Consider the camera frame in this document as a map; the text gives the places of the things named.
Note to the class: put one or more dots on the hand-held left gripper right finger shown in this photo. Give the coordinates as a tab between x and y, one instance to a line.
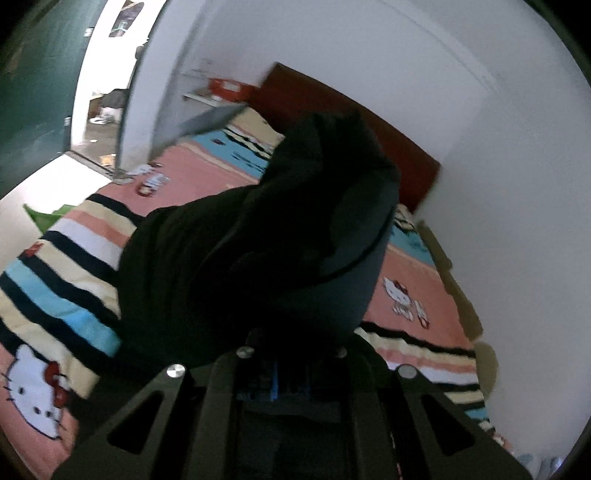
360	392

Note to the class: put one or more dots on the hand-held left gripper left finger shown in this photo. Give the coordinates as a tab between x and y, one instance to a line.
275	385

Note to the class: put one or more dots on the large black garment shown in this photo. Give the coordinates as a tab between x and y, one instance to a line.
240	258

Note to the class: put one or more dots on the beige bed mattress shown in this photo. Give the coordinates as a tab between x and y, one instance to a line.
471	318

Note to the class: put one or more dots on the pale blue cloth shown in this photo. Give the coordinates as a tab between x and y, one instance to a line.
540	464

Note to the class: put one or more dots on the red wooden headboard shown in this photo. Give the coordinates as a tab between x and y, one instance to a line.
392	157

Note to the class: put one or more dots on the striped cartoon cat blanket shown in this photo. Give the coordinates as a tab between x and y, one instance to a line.
207	157

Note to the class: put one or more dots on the green cloth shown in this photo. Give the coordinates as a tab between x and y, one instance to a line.
41	216

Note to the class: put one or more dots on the red box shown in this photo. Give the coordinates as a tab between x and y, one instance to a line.
226	87

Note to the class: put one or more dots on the white bag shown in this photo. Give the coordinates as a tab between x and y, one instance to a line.
105	115

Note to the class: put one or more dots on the dark bag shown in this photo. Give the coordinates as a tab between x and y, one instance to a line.
114	97

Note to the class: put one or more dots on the dark green door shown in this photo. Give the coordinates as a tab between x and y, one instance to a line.
37	92

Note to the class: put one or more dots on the white wall shelf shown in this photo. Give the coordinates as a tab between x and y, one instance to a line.
198	98

